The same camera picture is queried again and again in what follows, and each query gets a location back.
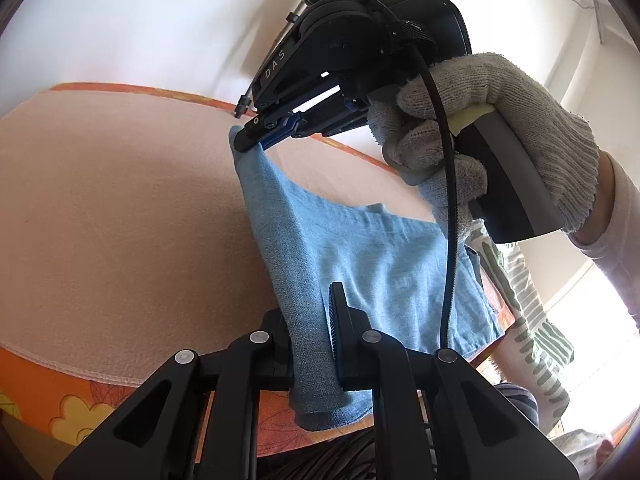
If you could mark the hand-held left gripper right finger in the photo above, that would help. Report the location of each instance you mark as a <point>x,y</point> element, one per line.
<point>332,332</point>

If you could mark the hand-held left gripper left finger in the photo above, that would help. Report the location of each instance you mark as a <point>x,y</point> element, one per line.
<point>272,347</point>

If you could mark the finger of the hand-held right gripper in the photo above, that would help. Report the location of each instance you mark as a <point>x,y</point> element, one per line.
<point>246,139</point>
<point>278,132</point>

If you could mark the blue denim pants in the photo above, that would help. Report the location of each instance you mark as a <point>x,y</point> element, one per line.
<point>360,260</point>

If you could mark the person's right forearm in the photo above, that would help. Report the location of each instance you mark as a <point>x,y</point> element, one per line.
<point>620,230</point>

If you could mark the person's right hand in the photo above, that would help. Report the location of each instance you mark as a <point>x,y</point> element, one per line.
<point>525,110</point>

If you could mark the dark striped cloth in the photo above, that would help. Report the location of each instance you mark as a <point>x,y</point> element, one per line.
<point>315,457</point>

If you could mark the green striped white clothing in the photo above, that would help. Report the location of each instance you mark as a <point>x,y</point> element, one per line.
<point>530,310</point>

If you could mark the orange printed bedsheet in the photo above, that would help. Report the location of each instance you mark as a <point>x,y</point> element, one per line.
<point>60,392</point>

